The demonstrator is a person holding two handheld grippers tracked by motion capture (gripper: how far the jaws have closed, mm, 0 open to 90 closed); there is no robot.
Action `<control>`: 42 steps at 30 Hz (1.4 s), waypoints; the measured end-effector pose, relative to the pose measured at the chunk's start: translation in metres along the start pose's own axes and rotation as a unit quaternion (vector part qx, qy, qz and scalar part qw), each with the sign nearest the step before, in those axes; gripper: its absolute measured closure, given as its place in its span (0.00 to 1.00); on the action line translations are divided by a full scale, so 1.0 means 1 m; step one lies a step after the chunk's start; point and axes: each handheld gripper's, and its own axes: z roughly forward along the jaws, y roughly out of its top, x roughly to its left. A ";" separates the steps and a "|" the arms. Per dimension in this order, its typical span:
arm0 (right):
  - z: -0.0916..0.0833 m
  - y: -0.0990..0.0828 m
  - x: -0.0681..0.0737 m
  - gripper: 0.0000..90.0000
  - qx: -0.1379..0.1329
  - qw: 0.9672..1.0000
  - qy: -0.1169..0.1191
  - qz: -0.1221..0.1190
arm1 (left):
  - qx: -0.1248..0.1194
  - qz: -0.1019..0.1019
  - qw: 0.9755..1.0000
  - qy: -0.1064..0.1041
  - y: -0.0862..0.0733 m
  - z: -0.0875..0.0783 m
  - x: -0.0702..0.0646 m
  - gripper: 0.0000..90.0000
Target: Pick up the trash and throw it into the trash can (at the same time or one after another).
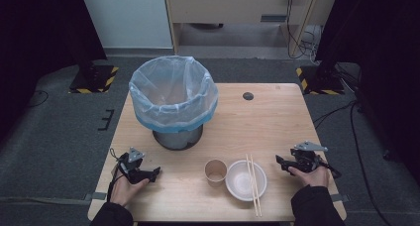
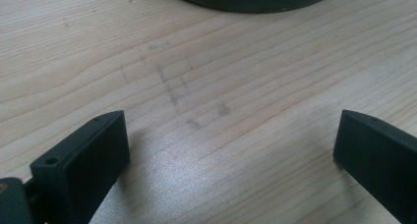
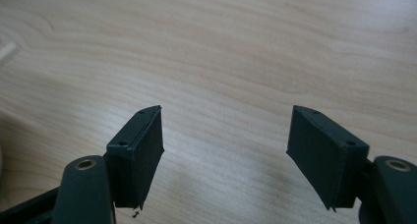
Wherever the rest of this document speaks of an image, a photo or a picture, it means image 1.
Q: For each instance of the wooden chopstick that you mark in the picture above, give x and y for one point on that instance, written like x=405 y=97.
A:
x=256 y=183
x=251 y=183

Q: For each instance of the dark curtain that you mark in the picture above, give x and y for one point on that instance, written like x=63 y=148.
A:
x=39 y=37
x=383 y=54

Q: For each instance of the grey metal trash bin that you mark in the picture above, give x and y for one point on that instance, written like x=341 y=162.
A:
x=178 y=140

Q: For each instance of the black stand base striped tape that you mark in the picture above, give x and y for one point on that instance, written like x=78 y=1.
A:
x=94 y=79
x=322 y=82

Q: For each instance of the person's left hand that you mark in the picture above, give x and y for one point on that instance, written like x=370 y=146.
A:
x=124 y=191

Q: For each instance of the grey tape strip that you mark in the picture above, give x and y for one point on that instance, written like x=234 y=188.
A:
x=95 y=196
x=340 y=198

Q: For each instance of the dark round table grommet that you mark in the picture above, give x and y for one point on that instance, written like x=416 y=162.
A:
x=248 y=96

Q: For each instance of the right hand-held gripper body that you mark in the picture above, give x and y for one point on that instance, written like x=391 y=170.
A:
x=305 y=160

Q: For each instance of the white paper bowl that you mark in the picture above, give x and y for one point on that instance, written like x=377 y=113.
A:
x=239 y=181

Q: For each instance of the brown paper cup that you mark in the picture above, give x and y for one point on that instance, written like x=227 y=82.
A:
x=215 y=173

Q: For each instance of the person's right hand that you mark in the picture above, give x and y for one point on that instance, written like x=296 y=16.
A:
x=315 y=178

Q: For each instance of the translucent blue trash bag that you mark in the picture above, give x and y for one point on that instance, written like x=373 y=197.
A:
x=171 y=87

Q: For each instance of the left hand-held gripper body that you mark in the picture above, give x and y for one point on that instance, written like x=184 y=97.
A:
x=133 y=169

